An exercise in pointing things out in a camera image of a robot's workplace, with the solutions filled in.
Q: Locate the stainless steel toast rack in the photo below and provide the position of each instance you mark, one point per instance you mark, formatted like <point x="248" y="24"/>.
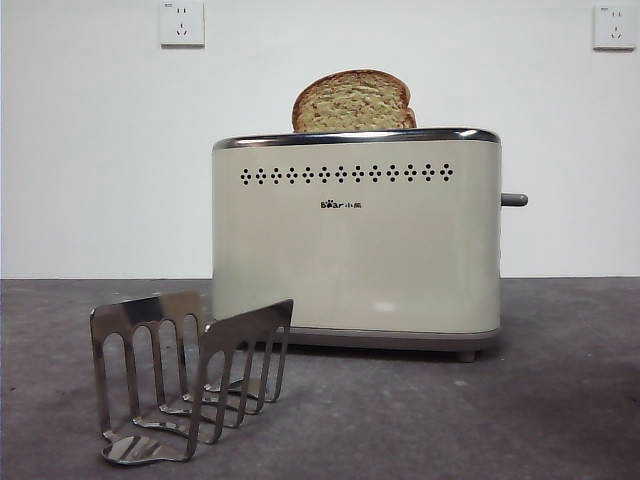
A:
<point x="240" y="325"/>

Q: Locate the grey toaster lever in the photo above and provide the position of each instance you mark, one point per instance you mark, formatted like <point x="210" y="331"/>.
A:
<point x="516" y="200"/>

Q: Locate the cream toaster with steel top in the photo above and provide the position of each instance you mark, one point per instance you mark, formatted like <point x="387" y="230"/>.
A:
<point x="360" y="250"/>

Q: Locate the white wall socket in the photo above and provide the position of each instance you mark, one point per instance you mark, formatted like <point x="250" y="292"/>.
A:
<point x="611" y="29"/>
<point x="183" y="25"/>

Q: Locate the brown bread slice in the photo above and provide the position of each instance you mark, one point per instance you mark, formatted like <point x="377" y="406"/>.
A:
<point x="350" y="107"/>

